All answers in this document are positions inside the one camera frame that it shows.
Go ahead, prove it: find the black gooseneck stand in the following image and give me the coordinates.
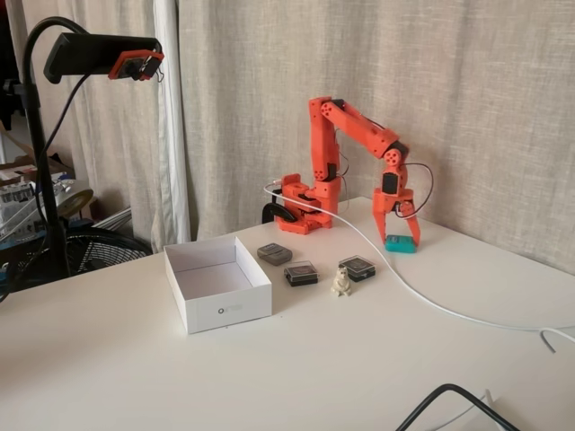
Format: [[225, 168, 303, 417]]
[[22, 16, 73, 277]]

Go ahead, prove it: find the grey plastic case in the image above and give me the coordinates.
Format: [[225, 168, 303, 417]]
[[256, 242, 294, 267]]

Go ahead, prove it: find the thin gripper motor wire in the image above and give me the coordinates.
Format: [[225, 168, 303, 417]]
[[402, 162, 436, 221]]

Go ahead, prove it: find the printed white carton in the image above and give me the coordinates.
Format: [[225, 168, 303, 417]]
[[0, 179, 50, 239]]

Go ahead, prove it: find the black stamp case red inlay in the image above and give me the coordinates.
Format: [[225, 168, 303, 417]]
[[338, 254, 377, 283], [283, 261, 320, 287]]

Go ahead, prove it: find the white cardboard bin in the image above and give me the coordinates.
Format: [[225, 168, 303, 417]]
[[163, 235, 273, 335]]

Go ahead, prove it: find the teal green cube box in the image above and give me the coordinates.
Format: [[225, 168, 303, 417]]
[[384, 233, 419, 253]]

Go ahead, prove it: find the thin white cable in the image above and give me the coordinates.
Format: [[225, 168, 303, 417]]
[[421, 389, 494, 431]]

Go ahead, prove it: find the black camera holder bar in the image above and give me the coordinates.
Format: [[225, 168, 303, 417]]
[[43, 32, 163, 84]]

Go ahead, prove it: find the white folded rack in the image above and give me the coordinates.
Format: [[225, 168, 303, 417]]
[[92, 206, 132, 231]]

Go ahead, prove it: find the brown cardboard box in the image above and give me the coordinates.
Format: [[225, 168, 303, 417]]
[[0, 129, 75, 186]]

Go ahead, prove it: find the black table clamp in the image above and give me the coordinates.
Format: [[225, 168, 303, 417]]
[[261, 201, 300, 225]]

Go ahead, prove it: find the orange gripper body black servo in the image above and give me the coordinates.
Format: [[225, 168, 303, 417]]
[[372, 169, 416, 216]]

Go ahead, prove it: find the thick black power cable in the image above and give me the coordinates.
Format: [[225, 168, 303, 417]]
[[394, 383, 511, 431]]

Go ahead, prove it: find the small cream animal figurine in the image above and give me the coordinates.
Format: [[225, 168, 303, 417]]
[[331, 265, 353, 298]]

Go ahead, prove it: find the orange camera mount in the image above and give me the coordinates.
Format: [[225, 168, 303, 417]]
[[107, 50, 165, 83]]

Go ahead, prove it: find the thin black camera cable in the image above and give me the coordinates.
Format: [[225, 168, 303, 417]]
[[0, 71, 93, 304]]

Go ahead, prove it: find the long white cable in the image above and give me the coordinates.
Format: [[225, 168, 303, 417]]
[[263, 180, 575, 354]]

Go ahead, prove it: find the black floor fan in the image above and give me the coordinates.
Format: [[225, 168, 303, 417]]
[[0, 226, 154, 288]]

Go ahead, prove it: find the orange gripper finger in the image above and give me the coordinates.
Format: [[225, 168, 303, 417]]
[[372, 209, 389, 247], [397, 202, 423, 249]]

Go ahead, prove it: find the metal lamp head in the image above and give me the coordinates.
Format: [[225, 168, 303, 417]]
[[52, 179, 95, 219]]

